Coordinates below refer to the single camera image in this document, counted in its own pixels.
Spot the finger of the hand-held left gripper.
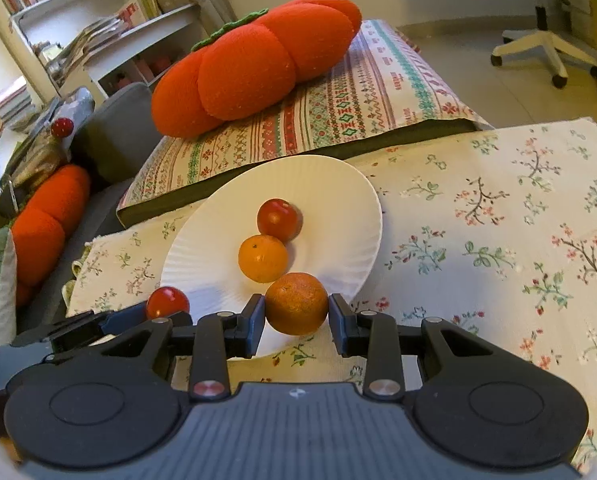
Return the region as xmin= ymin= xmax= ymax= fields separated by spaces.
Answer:
xmin=11 ymin=305 xmax=149 ymax=364

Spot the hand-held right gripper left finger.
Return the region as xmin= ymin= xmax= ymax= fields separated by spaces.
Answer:
xmin=96 ymin=293 xmax=267 ymax=401

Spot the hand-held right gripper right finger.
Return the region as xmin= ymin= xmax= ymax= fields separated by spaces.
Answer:
xmin=329 ymin=292 xmax=485 ymax=401

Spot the rough-skinned orange mandarin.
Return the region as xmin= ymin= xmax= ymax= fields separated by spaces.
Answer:
xmin=264 ymin=272 xmax=329 ymax=336

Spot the small red plum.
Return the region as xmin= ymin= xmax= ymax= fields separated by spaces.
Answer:
xmin=146 ymin=286 xmax=190 ymax=320

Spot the white ridged plate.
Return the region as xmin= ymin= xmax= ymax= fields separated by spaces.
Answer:
xmin=160 ymin=154 xmax=383 ymax=360

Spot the smooth orange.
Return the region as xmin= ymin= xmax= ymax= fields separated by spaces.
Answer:
xmin=238 ymin=234 xmax=289 ymax=284

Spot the small orange persimmon cushion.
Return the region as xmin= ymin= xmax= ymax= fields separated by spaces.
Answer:
xmin=8 ymin=164 xmax=92 ymax=307

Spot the floral tablecloth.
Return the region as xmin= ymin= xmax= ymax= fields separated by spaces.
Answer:
xmin=64 ymin=117 xmax=597 ymax=476

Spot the silver bag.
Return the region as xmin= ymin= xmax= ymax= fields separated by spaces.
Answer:
xmin=0 ymin=86 xmax=96 ymax=207

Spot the grey sofa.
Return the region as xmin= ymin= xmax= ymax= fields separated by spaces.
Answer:
xmin=13 ymin=82 xmax=154 ymax=333

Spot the patterned striped seat cushion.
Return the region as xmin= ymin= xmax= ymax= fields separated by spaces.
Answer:
xmin=116 ymin=19 xmax=495 ymax=229

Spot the large orange persimmon cushion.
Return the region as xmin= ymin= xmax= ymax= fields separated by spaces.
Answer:
xmin=151 ymin=0 xmax=363 ymax=139

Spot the white bookshelf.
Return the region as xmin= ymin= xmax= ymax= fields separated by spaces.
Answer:
xmin=0 ymin=0 xmax=202 ymax=111

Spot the white office chair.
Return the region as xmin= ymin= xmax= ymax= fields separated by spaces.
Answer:
xmin=490 ymin=0 xmax=597 ymax=90

